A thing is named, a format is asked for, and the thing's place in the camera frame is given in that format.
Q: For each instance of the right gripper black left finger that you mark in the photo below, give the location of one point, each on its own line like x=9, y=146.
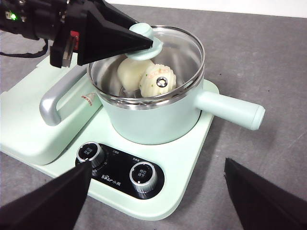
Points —
x=48, y=206

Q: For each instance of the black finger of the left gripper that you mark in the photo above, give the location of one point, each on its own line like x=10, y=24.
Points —
x=108, y=40
x=112, y=12

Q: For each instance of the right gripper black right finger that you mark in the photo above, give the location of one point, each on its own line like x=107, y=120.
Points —
x=263, y=201

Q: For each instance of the glass lid with green knob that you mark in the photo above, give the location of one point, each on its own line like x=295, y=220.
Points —
x=144, y=30

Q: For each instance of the smooth white steamed bun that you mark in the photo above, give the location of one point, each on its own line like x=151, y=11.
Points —
x=129, y=72

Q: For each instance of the ridged white bun green dots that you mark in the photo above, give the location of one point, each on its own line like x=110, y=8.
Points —
x=153, y=89

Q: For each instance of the silver control knob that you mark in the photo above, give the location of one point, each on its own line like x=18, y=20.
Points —
x=90, y=152
x=142, y=176

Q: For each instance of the green griddle cover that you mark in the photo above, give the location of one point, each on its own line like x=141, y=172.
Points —
x=24, y=124

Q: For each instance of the green breakfast machine base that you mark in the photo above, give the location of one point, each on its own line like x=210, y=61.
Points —
x=187, y=148

